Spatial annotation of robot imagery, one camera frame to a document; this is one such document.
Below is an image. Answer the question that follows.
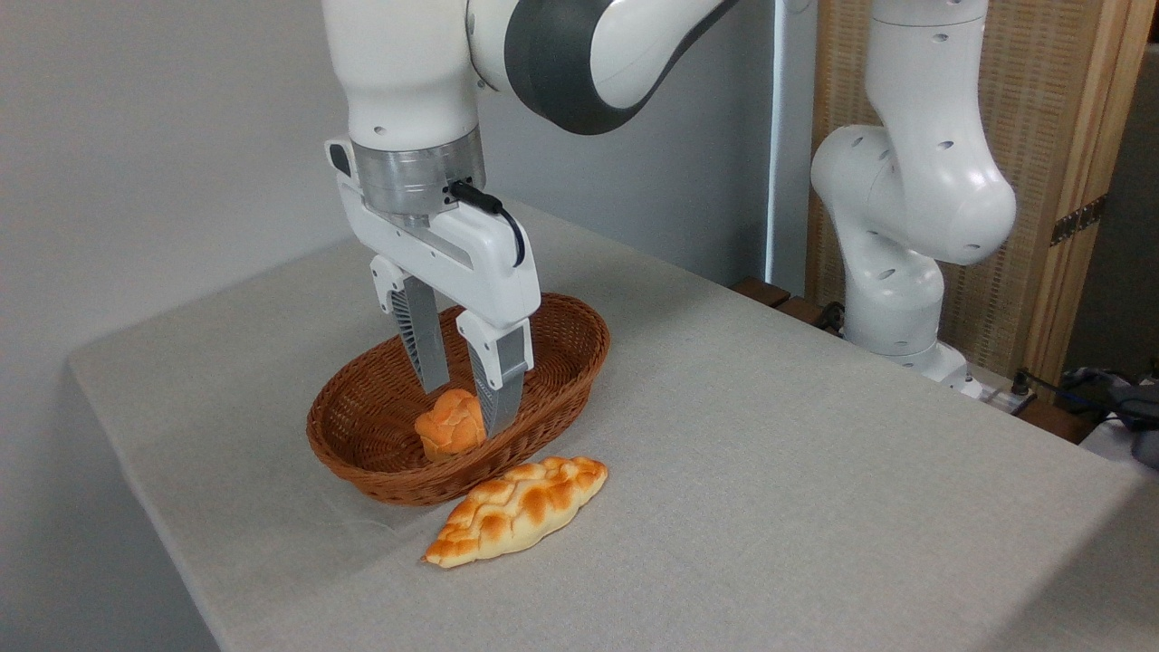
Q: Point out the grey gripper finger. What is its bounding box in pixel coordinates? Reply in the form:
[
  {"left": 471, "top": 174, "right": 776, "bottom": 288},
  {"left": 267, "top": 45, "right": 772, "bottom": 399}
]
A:
[
  {"left": 455, "top": 309, "right": 534, "bottom": 438},
  {"left": 369, "top": 255, "right": 452, "bottom": 394}
]

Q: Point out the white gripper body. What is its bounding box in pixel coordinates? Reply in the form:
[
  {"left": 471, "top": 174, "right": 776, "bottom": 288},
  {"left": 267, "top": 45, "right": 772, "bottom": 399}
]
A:
[{"left": 325, "top": 137, "right": 542, "bottom": 332}]

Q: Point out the round orange bread roll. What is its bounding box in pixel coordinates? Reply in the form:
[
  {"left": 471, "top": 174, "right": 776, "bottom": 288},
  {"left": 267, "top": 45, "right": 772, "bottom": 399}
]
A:
[{"left": 415, "top": 388, "right": 489, "bottom": 464}]

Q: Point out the long braided bread loaf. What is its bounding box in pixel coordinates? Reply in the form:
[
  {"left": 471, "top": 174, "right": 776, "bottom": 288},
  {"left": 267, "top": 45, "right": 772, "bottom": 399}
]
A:
[{"left": 422, "top": 455, "right": 608, "bottom": 570}]

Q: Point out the brown wicker oval basket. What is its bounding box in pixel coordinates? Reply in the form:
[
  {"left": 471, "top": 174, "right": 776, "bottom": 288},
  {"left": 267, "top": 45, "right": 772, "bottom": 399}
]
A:
[{"left": 306, "top": 292, "right": 611, "bottom": 506}]

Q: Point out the grey tablecloth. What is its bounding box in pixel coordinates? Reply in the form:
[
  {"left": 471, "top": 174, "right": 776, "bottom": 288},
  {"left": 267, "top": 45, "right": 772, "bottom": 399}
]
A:
[{"left": 68, "top": 199, "right": 1159, "bottom": 652}]

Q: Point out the metal screen hinge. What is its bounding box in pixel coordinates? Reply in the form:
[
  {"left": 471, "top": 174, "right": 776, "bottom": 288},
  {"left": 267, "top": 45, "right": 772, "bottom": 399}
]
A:
[{"left": 1049, "top": 195, "right": 1107, "bottom": 247}]

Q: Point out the wooden rattan folding screen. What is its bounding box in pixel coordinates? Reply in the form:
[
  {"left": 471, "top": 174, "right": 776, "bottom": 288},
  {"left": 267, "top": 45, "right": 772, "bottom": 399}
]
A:
[{"left": 805, "top": 0, "right": 1159, "bottom": 392}]

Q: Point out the dark grey bag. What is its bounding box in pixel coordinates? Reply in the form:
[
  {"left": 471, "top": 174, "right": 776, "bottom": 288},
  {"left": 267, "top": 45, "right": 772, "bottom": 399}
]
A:
[{"left": 1061, "top": 365, "right": 1159, "bottom": 470}]

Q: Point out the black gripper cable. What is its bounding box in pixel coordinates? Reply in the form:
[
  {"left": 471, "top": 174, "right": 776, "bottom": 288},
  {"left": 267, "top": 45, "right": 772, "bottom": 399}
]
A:
[{"left": 449, "top": 180, "right": 527, "bottom": 269}]

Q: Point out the white vertical wall trim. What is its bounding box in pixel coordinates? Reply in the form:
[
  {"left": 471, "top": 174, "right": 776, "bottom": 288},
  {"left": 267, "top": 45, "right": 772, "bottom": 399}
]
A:
[{"left": 765, "top": 0, "right": 820, "bottom": 296}]

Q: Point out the black power cable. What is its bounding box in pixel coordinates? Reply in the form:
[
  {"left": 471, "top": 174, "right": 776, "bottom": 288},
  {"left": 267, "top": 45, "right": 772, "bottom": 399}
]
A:
[{"left": 1008, "top": 366, "right": 1124, "bottom": 427}]

